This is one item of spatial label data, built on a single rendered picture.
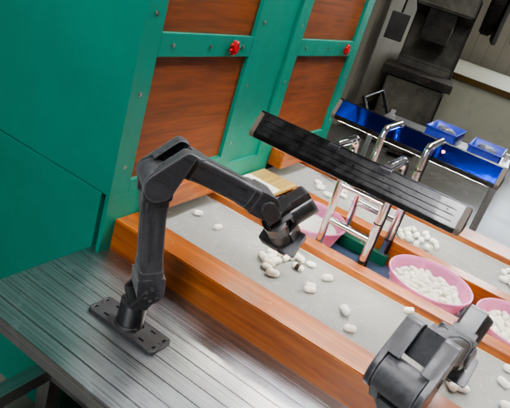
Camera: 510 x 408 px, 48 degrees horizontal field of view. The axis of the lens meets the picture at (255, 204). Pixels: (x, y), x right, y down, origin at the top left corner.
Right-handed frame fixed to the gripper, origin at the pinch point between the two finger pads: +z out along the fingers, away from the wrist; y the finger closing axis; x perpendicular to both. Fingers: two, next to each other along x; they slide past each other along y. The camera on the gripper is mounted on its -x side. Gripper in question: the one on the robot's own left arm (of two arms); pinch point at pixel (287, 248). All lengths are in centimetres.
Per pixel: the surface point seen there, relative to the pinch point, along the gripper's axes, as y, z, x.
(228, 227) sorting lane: 25.8, 18.7, -0.6
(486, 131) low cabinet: 36, 494, -347
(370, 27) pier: 168, 337, -314
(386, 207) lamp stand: -12.3, 17.2, -28.3
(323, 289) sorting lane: -9.7, 15.9, 1.7
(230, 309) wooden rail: 2.5, -3.8, 21.2
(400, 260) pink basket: -19, 44, -24
